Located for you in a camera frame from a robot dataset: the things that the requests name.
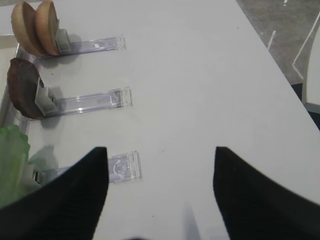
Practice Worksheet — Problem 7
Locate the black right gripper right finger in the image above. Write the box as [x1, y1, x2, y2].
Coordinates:
[212, 146, 320, 240]

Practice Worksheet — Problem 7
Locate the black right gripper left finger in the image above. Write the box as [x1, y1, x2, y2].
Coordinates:
[0, 147, 109, 240]

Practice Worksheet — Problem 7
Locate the clear holder for lettuce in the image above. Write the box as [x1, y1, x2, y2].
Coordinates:
[21, 151, 142, 187]

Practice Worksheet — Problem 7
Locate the upright green lettuce leaf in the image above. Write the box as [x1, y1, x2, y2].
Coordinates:
[0, 125, 30, 207]

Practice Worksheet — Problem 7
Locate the upright brown meat patty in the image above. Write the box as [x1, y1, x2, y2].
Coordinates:
[7, 57, 45, 120]

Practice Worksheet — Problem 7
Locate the clear holder for patty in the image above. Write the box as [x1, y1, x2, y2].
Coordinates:
[34, 87, 133, 118]

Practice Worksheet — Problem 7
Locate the clear holder for buns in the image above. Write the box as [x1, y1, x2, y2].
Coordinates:
[55, 29, 126, 56]

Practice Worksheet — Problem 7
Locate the bun half inner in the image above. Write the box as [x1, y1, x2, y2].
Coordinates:
[35, 0, 60, 56]

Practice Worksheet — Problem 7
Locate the sesame bun half outer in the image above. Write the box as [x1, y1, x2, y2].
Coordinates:
[11, 1, 47, 57]

